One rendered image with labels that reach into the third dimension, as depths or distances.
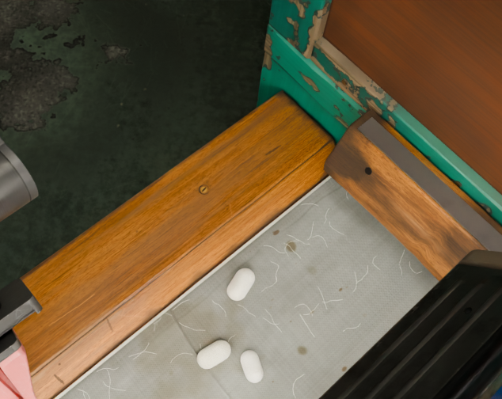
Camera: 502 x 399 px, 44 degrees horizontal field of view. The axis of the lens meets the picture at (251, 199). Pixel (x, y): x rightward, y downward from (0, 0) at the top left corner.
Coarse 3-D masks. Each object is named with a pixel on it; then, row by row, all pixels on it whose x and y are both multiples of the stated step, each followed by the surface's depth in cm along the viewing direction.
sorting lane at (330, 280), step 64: (320, 192) 74; (256, 256) 70; (320, 256) 71; (384, 256) 71; (192, 320) 66; (256, 320) 67; (320, 320) 67; (384, 320) 68; (128, 384) 63; (192, 384) 64; (256, 384) 64; (320, 384) 65
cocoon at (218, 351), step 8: (216, 344) 64; (224, 344) 64; (200, 352) 63; (208, 352) 63; (216, 352) 63; (224, 352) 63; (200, 360) 63; (208, 360) 63; (216, 360) 63; (208, 368) 63
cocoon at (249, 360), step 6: (246, 354) 64; (252, 354) 64; (246, 360) 63; (252, 360) 63; (258, 360) 64; (246, 366) 63; (252, 366) 63; (258, 366) 63; (246, 372) 63; (252, 372) 63; (258, 372) 63; (252, 378) 63; (258, 378) 63
